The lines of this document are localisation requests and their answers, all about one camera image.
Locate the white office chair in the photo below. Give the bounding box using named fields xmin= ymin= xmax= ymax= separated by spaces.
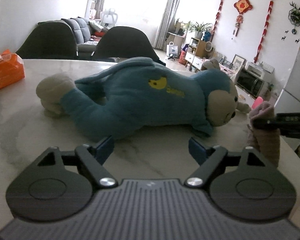
xmin=100 ymin=8 xmax=119 ymax=27

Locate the green potted plant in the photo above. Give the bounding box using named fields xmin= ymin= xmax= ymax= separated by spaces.
xmin=187 ymin=21 xmax=213 ymax=39

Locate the wooden shelf cabinet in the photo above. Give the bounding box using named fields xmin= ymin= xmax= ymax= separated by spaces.
xmin=189 ymin=37 xmax=213 ymax=58

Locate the white paper bag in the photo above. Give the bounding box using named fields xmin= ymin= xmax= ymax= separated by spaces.
xmin=166 ymin=42 xmax=179 ymax=57

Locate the white low cabinet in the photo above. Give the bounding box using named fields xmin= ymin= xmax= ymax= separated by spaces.
xmin=185 ymin=51 xmax=240 ymax=80

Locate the small red hanging ornament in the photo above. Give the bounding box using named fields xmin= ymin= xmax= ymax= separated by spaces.
xmin=235 ymin=15 xmax=243 ymax=37

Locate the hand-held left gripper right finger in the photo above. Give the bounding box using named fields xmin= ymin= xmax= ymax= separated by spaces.
xmin=184 ymin=137 xmax=274 ymax=188

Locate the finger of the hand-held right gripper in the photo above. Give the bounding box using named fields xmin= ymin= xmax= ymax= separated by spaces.
xmin=251 ymin=112 xmax=300 ymax=138

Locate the black toaster oven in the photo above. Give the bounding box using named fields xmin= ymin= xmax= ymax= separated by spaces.
xmin=236 ymin=67 xmax=269 ymax=98

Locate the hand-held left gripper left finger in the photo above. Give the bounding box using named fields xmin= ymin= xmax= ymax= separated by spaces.
xmin=37 ymin=135 xmax=118 ymax=188

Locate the red hanging firecracker string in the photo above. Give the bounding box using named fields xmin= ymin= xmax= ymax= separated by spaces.
xmin=254 ymin=0 xmax=277 ymax=63
xmin=214 ymin=0 xmax=227 ymax=32

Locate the blue plush monkey toy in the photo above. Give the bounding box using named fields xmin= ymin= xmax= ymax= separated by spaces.
xmin=36 ymin=57 xmax=252 ymax=142

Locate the wooden desk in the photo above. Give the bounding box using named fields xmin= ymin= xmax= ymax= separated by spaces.
xmin=166 ymin=31 xmax=188 ymax=48

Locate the grey sofa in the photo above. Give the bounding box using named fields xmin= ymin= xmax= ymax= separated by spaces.
xmin=38 ymin=17 xmax=115 ymax=53

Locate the white tall shelf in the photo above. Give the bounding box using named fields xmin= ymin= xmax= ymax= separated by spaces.
xmin=85 ymin=0 xmax=103 ymax=20

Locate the white refrigerator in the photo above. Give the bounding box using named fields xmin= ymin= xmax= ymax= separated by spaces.
xmin=275 ymin=29 xmax=300 ymax=153

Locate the standing picture frame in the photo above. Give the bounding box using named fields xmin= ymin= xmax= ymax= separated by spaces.
xmin=231 ymin=54 xmax=246 ymax=74

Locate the black antler wall clock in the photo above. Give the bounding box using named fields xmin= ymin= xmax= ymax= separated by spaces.
xmin=288 ymin=1 xmax=300 ymax=27

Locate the pink plastic stool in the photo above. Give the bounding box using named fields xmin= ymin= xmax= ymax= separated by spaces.
xmin=251 ymin=97 xmax=264 ymax=109

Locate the red knot wall ornament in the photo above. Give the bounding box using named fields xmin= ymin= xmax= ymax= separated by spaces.
xmin=234 ymin=0 xmax=253 ymax=14

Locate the black dining chair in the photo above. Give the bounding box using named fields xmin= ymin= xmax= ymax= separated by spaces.
xmin=16 ymin=21 xmax=78 ymax=60
xmin=91 ymin=26 xmax=165 ymax=65

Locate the orange tissue pack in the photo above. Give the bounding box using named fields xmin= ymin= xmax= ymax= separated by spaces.
xmin=0 ymin=49 xmax=25 ymax=94

